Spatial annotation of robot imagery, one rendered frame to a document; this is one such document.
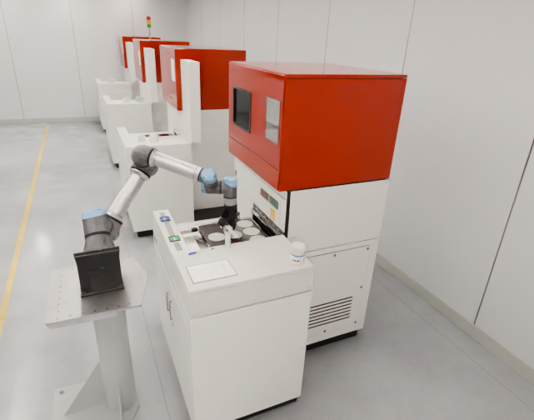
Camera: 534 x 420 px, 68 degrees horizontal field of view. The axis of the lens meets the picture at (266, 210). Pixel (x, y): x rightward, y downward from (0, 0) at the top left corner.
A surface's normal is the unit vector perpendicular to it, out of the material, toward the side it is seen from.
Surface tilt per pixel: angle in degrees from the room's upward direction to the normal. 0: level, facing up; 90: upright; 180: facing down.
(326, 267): 90
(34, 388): 0
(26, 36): 90
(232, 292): 90
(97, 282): 90
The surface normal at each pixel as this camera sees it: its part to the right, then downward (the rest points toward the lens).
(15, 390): 0.04, -0.91
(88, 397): 0.39, 0.39
